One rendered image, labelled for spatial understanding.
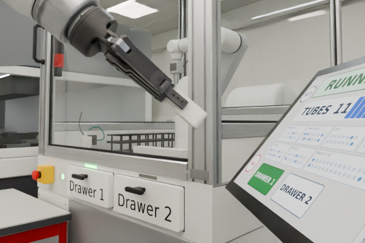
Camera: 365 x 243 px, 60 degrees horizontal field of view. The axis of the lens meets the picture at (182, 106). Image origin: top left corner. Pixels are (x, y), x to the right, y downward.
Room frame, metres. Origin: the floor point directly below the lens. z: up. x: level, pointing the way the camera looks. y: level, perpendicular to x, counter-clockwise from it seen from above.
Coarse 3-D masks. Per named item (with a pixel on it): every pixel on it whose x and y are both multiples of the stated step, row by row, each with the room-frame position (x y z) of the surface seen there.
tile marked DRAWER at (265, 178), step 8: (264, 168) 0.53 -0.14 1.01; (272, 168) 0.50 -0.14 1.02; (256, 176) 0.54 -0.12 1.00; (264, 176) 0.51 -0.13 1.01; (272, 176) 0.48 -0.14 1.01; (280, 176) 0.46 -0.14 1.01; (248, 184) 0.54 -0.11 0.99; (256, 184) 0.51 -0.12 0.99; (264, 184) 0.49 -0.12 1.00; (272, 184) 0.46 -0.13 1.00; (264, 192) 0.47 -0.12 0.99
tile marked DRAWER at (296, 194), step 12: (288, 180) 0.43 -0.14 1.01; (300, 180) 0.41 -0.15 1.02; (312, 180) 0.38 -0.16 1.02; (276, 192) 0.44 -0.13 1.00; (288, 192) 0.41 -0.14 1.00; (300, 192) 0.39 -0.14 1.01; (312, 192) 0.36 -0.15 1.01; (288, 204) 0.39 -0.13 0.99; (300, 204) 0.37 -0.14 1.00; (300, 216) 0.35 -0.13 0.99
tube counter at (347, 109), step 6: (354, 96) 0.44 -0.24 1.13; (360, 96) 0.42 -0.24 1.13; (342, 102) 0.46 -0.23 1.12; (348, 102) 0.44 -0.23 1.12; (354, 102) 0.43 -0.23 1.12; (360, 102) 0.41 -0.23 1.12; (336, 108) 0.46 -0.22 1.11; (342, 108) 0.44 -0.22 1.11; (348, 108) 0.43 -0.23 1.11; (354, 108) 0.41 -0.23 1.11; (360, 108) 0.40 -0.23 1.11; (330, 114) 0.46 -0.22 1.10; (336, 114) 0.45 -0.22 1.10; (342, 114) 0.43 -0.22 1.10; (348, 114) 0.42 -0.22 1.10; (354, 114) 0.40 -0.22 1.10; (360, 114) 0.39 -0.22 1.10
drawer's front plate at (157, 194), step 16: (128, 176) 0.97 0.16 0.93; (128, 192) 0.94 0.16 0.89; (144, 192) 0.89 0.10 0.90; (160, 192) 0.84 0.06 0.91; (176, 192) 0.80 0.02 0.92; (128, 208) 0.94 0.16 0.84; (144, 208) 0.89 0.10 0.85; (160, 208) 0.84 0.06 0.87; (176, 208) 0.80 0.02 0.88; (160, 224) 0.84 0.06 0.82; (176, 224) 0.80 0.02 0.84
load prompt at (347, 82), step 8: (352, 72) 0.50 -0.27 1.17; (360, 72) 0.48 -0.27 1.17; (328, 80) 0.56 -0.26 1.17; (336, 80) 0.53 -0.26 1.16; (344, 80) 0.50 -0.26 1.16; (352, 80) 0.48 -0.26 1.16; (360, 80) 0.46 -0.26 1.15; (320, 88) 0.57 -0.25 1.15; (328, 88) 0.54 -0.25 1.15; (336, 88) 0.51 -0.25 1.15; (344, 88) 0.48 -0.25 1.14; (352, 88) 0.46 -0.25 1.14; (360, 88) 0.44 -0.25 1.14; (312, 96) 0.58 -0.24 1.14; (320, 96) 0.54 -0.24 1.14
